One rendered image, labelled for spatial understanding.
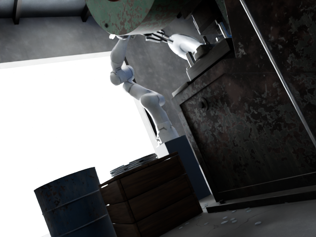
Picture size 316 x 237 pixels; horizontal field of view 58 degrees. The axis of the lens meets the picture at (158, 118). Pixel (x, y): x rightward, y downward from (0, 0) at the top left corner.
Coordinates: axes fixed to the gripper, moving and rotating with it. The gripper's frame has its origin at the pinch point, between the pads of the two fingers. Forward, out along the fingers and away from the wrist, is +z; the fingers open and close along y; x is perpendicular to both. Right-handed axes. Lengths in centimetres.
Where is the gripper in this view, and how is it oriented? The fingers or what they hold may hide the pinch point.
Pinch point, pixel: (168, 39)
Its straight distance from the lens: 194.1
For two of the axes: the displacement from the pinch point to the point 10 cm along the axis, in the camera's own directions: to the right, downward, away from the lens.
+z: 9.1, 4.0, 0.1
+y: 3.9, -8.9, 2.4
